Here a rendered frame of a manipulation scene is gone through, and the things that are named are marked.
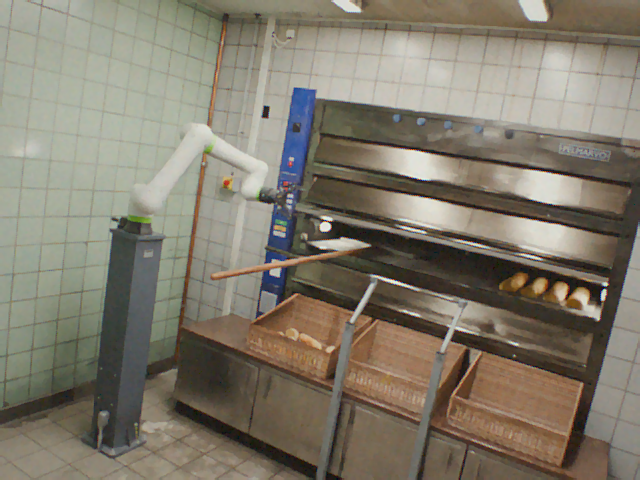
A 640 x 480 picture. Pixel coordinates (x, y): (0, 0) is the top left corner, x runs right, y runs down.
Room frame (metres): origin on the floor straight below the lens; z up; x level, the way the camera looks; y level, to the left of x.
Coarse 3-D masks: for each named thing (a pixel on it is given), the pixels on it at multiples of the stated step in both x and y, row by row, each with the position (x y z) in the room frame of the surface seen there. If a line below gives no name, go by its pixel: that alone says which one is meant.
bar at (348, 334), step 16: (288, 256) 3.16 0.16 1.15; (304, 256) 3.11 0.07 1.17; (352, 272) 2.96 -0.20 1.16; (368, 288) 2.87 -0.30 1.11; (416, 288) 2.79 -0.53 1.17; (464, 304) 2.66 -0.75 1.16; (352, 320) 2.73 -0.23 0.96; (352, 336) 2.71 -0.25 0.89; (448, 336) 2.55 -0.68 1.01; (336, 384) 2.70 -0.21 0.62; (432, 384) 2.48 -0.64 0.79; (336, 400) 2.69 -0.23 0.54; (432, 400) 2.47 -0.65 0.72; (336, 416) 2.71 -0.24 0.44; (416, 448) 2.48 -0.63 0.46; (320, 464) 2.70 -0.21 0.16; (416, 464) 2.47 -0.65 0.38
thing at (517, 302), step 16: (352, 256) 3.38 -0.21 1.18; (400, 272) 3.23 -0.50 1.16; (416, 272) 3.20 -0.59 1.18; (464, 288) 3.05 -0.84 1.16; (480, 288) 3.04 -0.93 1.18; (512, 304) 2.92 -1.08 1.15; (528, 304) 2.88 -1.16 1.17; (544, 304) 2.90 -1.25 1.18; (576, 320) 2.76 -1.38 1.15; (592, 320) 2.73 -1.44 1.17
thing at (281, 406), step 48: (192, 336) 3.23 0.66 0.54; (240, 336) 3.28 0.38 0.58; (192, 384) 3.20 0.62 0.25; (240, 384) 3.04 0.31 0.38; (288, 384) 2.89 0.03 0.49; (240, 432) 3.07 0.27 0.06; (288, 432) 2.87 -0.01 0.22; (336, 432) 2.74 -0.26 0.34; (384, 432) 2.62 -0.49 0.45; (432, 432) 2.51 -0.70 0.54; (576, 432) 2.69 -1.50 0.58
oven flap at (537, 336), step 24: (312, 264) 3.52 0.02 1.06; (336, 288) 3.39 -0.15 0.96; (360, 288) 3.33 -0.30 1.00; (384, 288) 3.28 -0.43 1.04; (408, 312) 3.14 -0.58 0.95; (432, 312) 3.11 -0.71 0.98; (456, 312) 3.06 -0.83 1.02; (480, 312) 3.01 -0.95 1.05; (504, 312) 2.96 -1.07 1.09; (480, 336) 2.93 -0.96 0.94; (504, 336) 2.91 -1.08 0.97; (528, 336) 2.86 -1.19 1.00; (552, 336) 2.82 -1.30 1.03; (576, 336) 2.77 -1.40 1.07; (576, 360) 2.72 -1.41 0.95
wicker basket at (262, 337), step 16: (288, 304) 3.43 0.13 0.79; (304, 304) 3.46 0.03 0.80; (320, 304) 3.41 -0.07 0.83; (256, 320) 3.15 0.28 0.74; (272, 320) 3.29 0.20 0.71; (288, 320) 3.46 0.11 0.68; (304, 320) 3.42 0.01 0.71; (320, 320) 3.38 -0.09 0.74; (336, 320) 3.33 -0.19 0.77; (368, 320) 3.21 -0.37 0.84; (256, 336) 3.08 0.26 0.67; (272, 336) 3.02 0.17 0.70; (320, 336) 3.34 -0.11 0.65; (336, 336) 3.29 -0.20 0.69; (272, 352) 3.01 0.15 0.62; (304, 352) 2.91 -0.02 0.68; (320, 352) 2.86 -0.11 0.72; (336, 352) 2.90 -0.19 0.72; (304, 368) 2.90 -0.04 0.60; (320, 368) 2.97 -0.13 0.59; (336, 368) 2.94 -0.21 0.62
